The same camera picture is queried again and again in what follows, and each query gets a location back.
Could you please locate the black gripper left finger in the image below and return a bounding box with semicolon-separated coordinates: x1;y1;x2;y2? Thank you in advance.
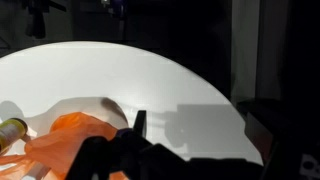
65;135;116;180

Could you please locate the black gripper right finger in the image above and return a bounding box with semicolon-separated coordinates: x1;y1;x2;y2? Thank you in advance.
114;109;188;180

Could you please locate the orange plastic bag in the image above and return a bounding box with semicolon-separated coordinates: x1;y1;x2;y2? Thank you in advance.
0;111;129;180

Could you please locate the white bottle inside bag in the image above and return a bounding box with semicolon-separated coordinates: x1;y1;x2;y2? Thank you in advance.
20;161;51;180

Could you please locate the white-capped pale yellow pill bottle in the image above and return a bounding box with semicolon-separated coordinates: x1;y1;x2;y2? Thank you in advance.
0;117;30;156

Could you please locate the grey vertical panel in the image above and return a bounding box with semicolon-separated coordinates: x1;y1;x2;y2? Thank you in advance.
231;0;261;101

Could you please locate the dark tripod stand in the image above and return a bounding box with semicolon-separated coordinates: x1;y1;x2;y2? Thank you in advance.
20;0;68;40

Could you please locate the black box with white label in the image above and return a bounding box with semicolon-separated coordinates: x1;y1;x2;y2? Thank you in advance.
263;139;320;180

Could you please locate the white round pedestal table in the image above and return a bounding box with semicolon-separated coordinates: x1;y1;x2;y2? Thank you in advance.
0;40;264;180

